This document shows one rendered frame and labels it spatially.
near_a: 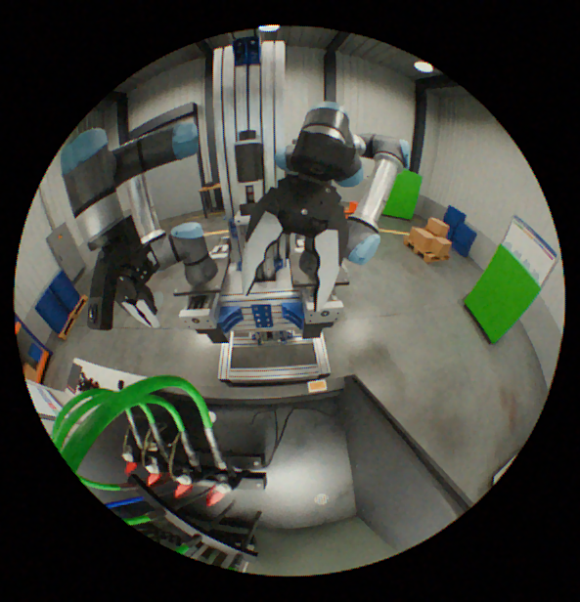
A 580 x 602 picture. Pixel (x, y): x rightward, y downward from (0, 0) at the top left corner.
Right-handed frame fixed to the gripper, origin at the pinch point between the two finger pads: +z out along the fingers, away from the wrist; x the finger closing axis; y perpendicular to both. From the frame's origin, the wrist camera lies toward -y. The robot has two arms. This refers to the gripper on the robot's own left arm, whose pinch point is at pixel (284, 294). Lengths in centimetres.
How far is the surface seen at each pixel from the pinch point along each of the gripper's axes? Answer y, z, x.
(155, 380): -6.2, 10.1, 10.3
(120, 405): -11.3, 9.7, 10.3
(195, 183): 459, -284, 356
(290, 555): -17, 58, -14
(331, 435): 21, 42, -27
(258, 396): 23.8, 30.6, -0.8
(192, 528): -13, 48, 9
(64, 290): 150, 98, 459
